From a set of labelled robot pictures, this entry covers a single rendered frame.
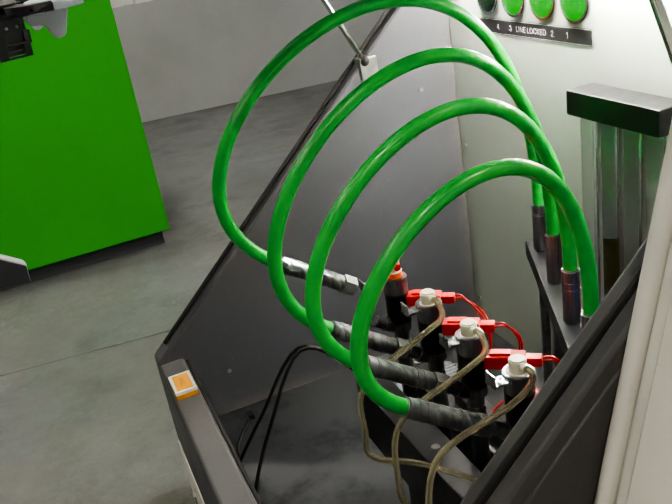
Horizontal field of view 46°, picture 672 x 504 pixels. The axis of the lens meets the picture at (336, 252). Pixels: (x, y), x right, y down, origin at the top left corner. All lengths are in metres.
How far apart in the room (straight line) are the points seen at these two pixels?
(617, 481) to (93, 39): 3.65
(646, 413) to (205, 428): 0.60
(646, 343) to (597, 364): 0.04
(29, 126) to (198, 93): 3.46
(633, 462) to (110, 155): 3.70
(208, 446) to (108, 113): 3.22
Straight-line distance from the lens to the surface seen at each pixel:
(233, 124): 0.78
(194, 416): 1.06
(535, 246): 0.99
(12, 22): 1.33
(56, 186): 4.15
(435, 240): 1.29
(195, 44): 7.30
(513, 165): 0.63
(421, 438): 0.89
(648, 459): 0.61
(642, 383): 0.61
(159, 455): 2.68
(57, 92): 4.07
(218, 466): 0.96
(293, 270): 0.84
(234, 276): 1.17
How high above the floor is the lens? 1.52
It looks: 24 degrees down
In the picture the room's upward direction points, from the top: 10 degrees counter-clockwise
